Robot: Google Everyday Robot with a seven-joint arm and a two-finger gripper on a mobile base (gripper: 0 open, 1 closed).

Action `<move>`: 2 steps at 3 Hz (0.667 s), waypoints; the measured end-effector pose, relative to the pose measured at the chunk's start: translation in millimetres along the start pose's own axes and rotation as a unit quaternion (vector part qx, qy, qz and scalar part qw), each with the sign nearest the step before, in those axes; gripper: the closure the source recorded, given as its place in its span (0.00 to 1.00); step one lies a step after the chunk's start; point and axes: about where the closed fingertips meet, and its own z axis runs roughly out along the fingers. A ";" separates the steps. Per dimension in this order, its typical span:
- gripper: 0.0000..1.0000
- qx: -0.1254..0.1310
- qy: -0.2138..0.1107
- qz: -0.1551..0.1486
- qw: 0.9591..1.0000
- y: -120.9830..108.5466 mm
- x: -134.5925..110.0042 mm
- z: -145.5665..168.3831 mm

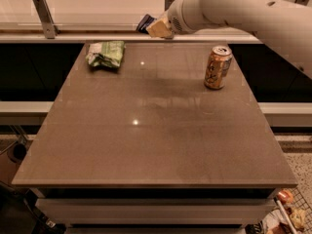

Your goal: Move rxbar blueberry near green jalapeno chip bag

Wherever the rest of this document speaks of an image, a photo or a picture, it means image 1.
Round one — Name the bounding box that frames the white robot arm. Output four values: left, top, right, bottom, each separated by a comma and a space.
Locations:
147, 0, 312, 78

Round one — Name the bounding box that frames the right metal railing bracket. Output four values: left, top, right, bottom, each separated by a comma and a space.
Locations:
294, 0, 310, 6

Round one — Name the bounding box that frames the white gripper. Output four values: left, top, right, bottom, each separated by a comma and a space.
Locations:
146, 0, 199, 38

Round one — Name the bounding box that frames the wire basket with snacks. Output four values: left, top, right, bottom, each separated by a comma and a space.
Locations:
253, 188, 312, 234

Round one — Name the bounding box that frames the white drawer front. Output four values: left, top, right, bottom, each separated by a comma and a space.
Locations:
36, 199, 275, 225

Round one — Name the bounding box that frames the orange soda can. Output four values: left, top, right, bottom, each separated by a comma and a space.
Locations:
204, 45, 233, 90

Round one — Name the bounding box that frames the metal railing bracket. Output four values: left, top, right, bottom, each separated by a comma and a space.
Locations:
32, 0, 59, 39
165, 0, 175, 10
294, 0, 310, 6

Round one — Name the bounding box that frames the green jalapeno chip bag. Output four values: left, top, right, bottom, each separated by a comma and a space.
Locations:
86, 41, 125, 68

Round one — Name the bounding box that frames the middle metal railing bracket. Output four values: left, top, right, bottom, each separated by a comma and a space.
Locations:
165, 0, 175, 10

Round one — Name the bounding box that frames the blue rxbar blueberry wrapper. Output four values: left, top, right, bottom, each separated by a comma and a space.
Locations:
136, 14, 156, 34

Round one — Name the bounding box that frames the left metal railing bracket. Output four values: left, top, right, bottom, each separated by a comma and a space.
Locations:
32, 0, 59, 39

